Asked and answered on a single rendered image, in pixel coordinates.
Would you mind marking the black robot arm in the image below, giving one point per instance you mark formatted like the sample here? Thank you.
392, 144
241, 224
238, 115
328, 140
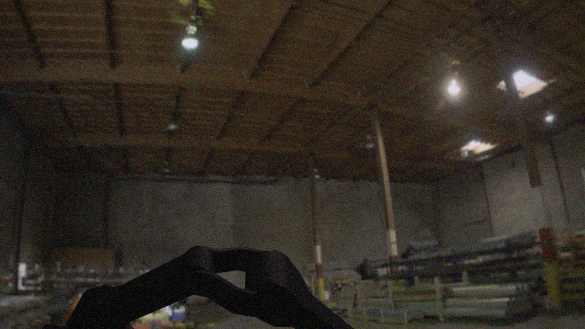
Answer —
275, 292

